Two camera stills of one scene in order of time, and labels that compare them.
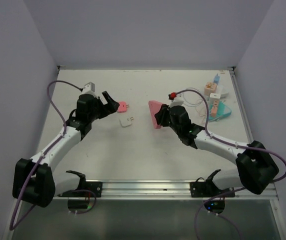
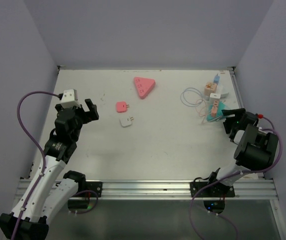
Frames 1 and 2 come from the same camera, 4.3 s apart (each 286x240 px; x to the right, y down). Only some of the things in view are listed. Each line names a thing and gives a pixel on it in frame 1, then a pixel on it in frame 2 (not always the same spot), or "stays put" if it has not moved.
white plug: (125, 121) stays put
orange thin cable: (200, 115) stays put
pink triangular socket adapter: (154, 107) → (144, 85)
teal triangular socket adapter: (223, 111) stays put
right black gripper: (161, 116) → (238, 113)
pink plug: (122, 107) stays put
